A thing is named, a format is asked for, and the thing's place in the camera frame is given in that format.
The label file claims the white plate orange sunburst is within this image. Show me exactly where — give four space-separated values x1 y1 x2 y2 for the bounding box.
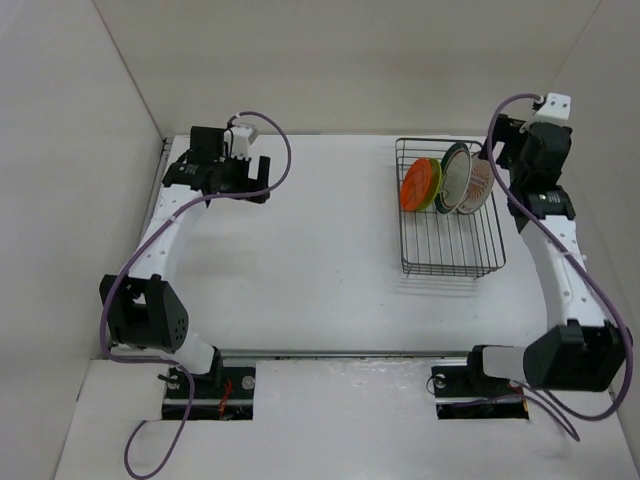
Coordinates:
457 159 495 215

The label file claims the white plate teal rim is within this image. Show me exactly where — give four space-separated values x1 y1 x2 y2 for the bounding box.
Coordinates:
435 142 472 215

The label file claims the green plastic plate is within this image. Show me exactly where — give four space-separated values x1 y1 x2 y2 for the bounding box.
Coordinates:
417 158 443 211

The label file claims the orange plastic plate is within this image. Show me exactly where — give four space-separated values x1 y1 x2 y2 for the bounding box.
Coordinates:
400 158 436 212

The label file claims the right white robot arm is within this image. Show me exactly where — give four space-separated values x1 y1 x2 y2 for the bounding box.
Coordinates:
462 114 626 394

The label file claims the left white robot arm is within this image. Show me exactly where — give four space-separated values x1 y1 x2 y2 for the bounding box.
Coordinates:
100 124 270 397

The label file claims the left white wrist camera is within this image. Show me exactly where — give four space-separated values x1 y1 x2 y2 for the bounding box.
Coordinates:
224 124 258 158

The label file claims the dark wire dish rack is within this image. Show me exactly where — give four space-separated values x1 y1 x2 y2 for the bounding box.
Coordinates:
395 137 506 279

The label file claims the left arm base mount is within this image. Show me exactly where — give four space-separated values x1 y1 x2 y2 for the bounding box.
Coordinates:
157 366 256 421

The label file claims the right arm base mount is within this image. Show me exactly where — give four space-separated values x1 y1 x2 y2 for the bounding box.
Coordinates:
426 362 529 421

